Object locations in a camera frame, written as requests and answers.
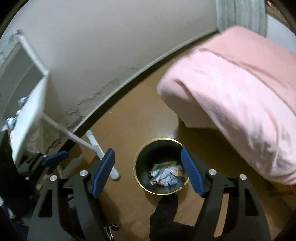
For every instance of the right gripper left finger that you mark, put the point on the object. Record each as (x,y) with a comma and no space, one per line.
(69,209)

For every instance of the pink bed blanket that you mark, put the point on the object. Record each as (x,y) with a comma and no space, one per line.
(244,85)

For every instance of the grey curtain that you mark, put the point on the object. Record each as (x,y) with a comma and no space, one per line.
(250,14)

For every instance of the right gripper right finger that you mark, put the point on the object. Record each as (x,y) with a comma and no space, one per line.
(245,218)

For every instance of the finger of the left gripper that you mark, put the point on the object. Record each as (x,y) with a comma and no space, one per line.
(50,161)

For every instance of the trash pile in bin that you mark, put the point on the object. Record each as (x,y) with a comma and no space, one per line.
(166,174)

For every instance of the black sock foot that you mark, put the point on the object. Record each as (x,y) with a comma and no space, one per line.
(162,224)

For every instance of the black gold-rimmed trash bin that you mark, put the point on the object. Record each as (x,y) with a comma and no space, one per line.
(157,151)

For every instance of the white desk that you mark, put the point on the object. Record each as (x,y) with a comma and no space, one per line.
(24,80)

